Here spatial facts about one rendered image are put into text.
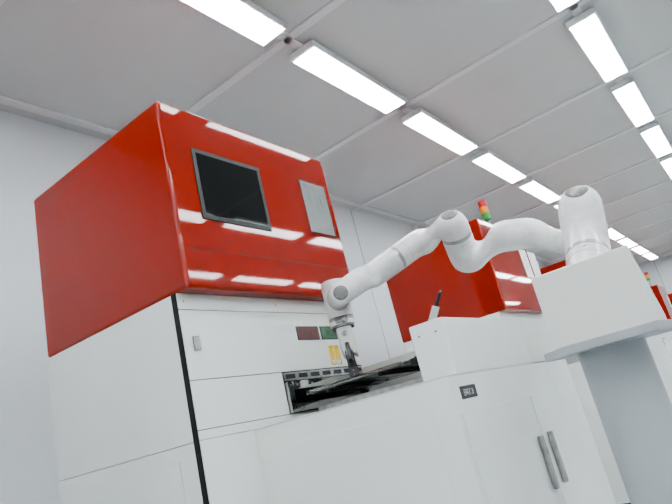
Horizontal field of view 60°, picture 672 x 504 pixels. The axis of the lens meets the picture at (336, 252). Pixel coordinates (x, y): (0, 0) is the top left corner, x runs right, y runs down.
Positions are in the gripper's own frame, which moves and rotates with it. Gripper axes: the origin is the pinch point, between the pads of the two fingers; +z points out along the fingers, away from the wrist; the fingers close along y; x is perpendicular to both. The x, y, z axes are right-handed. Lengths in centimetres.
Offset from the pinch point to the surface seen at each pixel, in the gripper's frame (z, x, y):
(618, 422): 29, -58, -47
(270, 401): 3.3, 26.0, -13.7
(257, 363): -8.4, 27.3, -15.6
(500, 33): -183, -129, 113
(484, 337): 1.8, -37.4, -30.8
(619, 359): 16, -62, -50
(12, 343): -56, 152, 66
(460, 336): 1, -29, -43
